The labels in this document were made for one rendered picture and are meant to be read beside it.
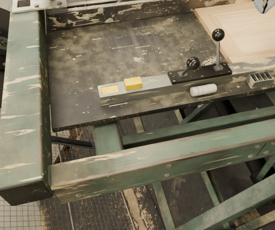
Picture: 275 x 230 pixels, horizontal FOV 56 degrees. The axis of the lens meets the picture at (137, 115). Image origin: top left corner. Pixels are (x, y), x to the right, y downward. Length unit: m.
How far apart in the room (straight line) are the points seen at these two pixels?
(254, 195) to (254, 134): 0.70
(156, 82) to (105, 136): 0.22
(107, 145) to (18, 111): 0.25
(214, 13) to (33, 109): 0.83
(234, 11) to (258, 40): 0.20
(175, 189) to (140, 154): 2.17
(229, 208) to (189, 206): 1.23
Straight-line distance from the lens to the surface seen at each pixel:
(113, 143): 0.76
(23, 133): 0.67
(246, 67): 0.93
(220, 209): 1.50
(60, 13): 1.09
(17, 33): 0.97
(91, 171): 0.63
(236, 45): 1.05
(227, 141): 0.70
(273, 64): 0.98
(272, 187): 1.36
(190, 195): 2.66
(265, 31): 1.17
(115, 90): 0.78
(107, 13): 1.10
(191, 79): 0.82
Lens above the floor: 2.02
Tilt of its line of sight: 36 degrees down
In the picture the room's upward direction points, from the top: 75 degrees counter-clockwise
